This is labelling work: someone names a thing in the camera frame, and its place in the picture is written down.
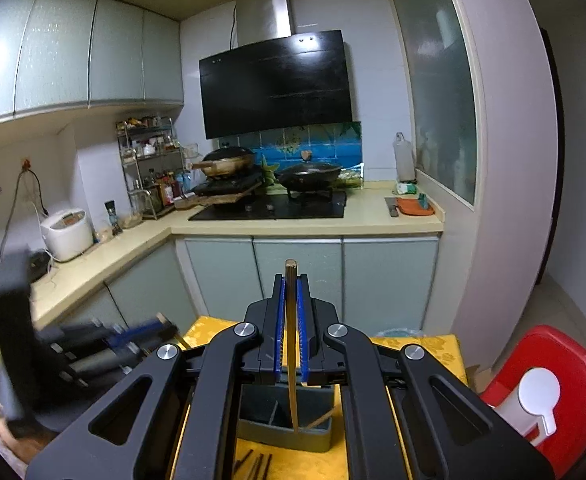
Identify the small black appliance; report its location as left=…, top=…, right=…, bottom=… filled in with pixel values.
left=27, top=251, right=50, bottom=282

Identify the light bamboo chopstick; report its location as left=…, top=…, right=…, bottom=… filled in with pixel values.
left=285, top=258, right=299, bottom=434
left=304, top=409, right=335, bottom=432

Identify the black induction cooker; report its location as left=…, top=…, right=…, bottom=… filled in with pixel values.
left=193, top=175, right=265, bottom=198

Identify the golden frying pan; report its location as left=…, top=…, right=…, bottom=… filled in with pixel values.
left=191, top=146, right=257, bottom=179

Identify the black wok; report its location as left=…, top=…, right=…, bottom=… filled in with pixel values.
left=276, top=161, right=345, bottom=193

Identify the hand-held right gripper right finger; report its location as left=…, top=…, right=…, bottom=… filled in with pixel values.
left=297, top=274, right=558, bottom=480

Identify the white rice cooker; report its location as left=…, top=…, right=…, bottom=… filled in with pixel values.
left=40, top=208, right=95, bottom=263

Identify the yellow floral tablecloth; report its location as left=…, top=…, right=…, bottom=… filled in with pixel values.
left=170, top=315, right=470, bottom=480

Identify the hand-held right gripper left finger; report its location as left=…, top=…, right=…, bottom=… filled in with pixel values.
left=26, top=274, right=289, bottom=480

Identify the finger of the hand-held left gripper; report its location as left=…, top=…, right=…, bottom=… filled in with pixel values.
left=48, top=316, right=175, bottom=349
left=52, top=346, right=145, bottom=387

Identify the orange cutting board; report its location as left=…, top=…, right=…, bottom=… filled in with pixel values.
left=395, top=197, right=435, bottom=217

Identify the dark green utensil holder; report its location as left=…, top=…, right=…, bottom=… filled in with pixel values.
left=236, top=385, right=335, bottom=454

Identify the cardboard box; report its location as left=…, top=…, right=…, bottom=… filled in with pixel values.
left=465, top=364, right=494, bottom=397

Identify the black glass range hood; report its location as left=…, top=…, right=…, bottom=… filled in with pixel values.
left=198, top=0, right=358, bottom=140

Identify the metal spice rack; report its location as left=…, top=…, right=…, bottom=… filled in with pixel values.
left=117, top=116, right=188, bottom=220

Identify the white plastic pitcher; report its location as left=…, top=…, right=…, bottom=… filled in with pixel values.
left=493, top=367, right=562, bottom=448

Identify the black gas hob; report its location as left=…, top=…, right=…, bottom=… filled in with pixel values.
left=188, top=191, right=348, bottom=221

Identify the frosted glass window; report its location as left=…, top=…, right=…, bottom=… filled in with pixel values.
left=387, top=0, right=478, bottom=207

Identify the upper wall cabinet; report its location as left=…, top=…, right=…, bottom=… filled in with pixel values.
left=0, top=0, right=185, bottom=133

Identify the red plastic stool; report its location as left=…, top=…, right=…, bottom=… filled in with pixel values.
left=480, top=325, right=586, bottom=480

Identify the blue ocean backsplash panel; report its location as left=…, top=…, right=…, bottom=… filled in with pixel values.
left=220, top=121, right=364, bottom=183

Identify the white plastic bottle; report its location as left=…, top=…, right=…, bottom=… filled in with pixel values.
left=394, top=132, right=418, bottom=183

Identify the plastic lined bin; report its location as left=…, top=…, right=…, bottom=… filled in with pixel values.
left=373, top=327, right=425, bottom=339

